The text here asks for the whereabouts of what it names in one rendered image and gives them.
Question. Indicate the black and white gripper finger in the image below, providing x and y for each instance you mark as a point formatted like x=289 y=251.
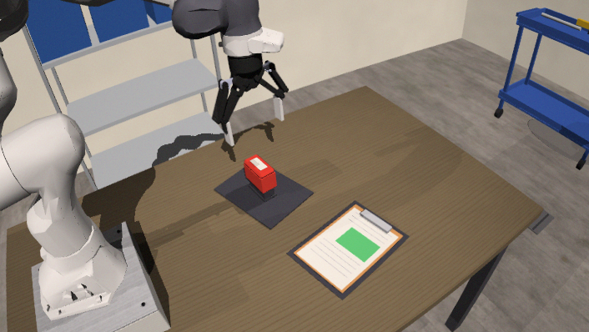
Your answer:
x=222 y=112
x=279 y=93

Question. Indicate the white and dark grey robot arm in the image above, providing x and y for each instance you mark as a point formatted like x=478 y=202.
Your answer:
x=43 y=156

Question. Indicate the red self-inking stamp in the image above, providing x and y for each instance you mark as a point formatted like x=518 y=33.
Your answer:
x=262 y=175

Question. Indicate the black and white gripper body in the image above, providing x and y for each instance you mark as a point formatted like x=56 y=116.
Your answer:
x=242 y=68

